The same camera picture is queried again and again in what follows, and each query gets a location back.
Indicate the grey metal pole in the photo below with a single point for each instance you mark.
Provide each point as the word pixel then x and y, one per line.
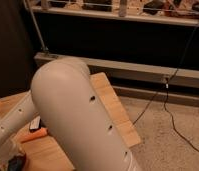
pixel 43 46

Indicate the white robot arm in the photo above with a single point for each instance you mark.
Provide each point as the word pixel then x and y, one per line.
pixel 62 95

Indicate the wooden shelf rail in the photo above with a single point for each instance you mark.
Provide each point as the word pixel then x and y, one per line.
pixel 118 12

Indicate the blue ceramic cup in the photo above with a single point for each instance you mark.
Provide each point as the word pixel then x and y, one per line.
pixel 16 163

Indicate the red white black box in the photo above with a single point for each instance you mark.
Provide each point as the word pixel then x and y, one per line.
pixel 34 124

